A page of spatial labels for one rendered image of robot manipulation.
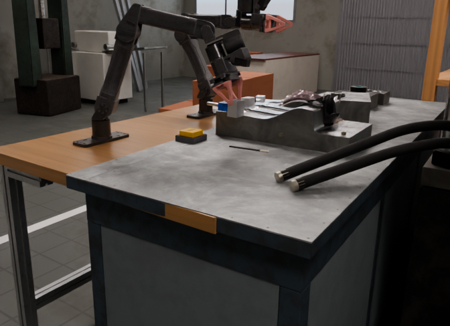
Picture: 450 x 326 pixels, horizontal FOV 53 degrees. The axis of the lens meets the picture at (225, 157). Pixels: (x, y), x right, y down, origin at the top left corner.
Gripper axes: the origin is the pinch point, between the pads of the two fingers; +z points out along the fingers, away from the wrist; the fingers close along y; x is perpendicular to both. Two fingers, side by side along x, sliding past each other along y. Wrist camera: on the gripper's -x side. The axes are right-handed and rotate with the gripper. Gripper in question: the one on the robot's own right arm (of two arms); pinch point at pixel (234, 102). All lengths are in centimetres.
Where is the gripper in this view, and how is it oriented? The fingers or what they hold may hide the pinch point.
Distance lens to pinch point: 150.8
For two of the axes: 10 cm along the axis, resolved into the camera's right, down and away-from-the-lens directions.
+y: 5.3, -2.2, 8.2
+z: 3.6, 9.3, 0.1
